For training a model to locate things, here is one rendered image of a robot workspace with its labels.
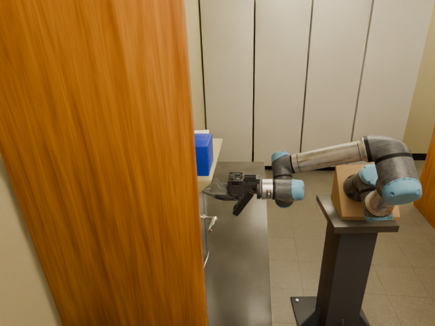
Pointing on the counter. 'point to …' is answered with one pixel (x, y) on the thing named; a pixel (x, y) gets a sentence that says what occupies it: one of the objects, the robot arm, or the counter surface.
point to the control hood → (211, 165)
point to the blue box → (204, 153)
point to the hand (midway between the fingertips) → (206, 192)
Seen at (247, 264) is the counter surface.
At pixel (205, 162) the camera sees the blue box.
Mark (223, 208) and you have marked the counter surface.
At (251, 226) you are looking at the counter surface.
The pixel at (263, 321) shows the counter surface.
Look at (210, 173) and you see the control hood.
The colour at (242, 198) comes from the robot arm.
